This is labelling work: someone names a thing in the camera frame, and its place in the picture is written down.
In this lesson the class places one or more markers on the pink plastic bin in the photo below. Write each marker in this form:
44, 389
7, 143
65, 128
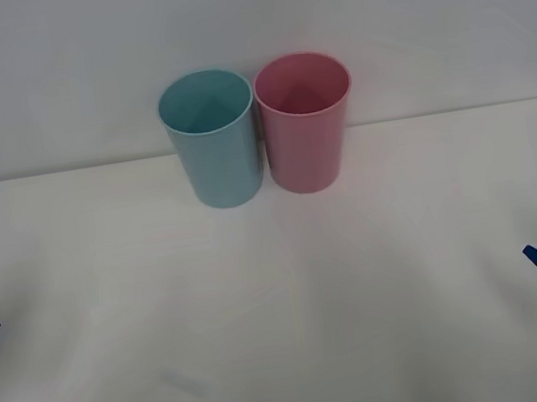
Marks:
304, 155

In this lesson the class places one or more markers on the pale blue plastic bin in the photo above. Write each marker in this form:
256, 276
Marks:
223, 167

